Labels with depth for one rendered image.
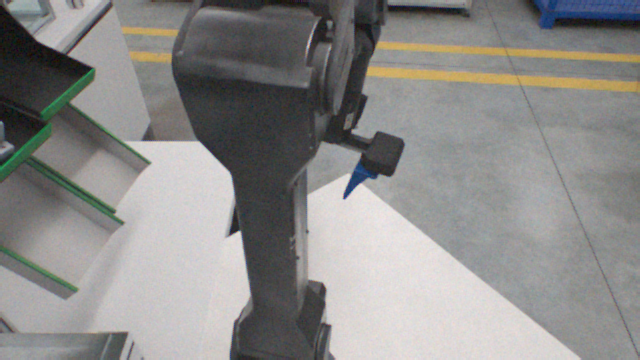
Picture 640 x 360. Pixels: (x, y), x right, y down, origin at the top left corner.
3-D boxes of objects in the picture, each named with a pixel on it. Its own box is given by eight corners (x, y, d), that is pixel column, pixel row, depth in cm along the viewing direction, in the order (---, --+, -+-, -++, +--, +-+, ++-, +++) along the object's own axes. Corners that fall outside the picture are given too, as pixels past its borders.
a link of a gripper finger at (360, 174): (376, 177, 50) (388, 153, 55) (347, 167, 51) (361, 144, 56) (363, 220, 54) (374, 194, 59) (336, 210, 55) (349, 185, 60)
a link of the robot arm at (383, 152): (413, 119, 45) (422, 96, 49) (252, 67, 48) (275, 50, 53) (391, 180, 50) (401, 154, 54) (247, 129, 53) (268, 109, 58)
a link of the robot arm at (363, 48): (372, 41, 40) (383, 15, 48) (314, 26, 41) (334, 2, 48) (355, 106, 45) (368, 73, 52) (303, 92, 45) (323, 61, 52)
